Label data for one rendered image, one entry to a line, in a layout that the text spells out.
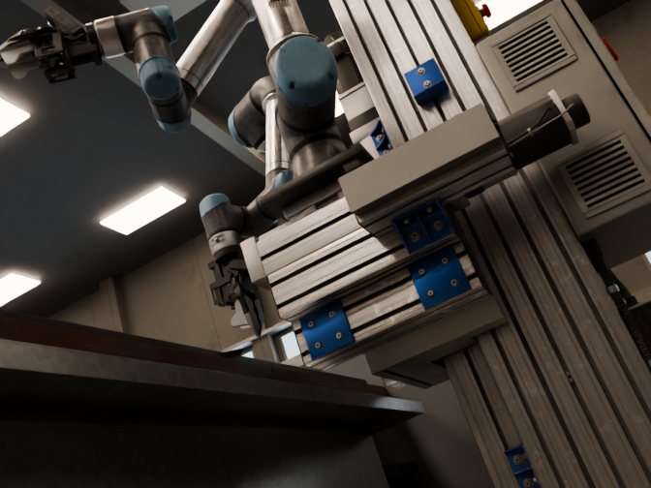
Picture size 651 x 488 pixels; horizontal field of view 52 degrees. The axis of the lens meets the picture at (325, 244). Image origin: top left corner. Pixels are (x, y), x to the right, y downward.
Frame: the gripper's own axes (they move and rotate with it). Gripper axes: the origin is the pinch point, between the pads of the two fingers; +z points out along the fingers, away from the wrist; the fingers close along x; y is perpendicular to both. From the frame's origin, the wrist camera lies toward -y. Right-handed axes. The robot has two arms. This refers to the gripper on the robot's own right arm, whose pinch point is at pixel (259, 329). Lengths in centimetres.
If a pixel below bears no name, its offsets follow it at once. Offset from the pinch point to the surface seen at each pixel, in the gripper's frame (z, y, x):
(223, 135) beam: -492, 260, -560
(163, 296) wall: -445, 578, -795
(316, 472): 31.6, 0.7, -7.6
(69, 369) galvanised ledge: 23, -15, 73
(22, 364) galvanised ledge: 23, -15, 79
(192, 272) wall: -461, 509, -798
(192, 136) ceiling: -521, 307, -562
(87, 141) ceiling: -521, 402, -460
